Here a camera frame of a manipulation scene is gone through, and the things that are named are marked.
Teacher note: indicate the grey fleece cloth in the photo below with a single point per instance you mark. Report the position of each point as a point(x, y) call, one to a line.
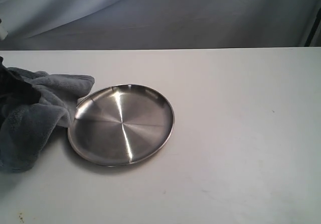
point(33, 104)

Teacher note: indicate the round stainless steel plate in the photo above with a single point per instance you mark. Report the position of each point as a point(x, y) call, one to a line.
point(121, 125)

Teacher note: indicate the grey backdrop cloth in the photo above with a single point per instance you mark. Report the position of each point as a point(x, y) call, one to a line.
point(155, 24)

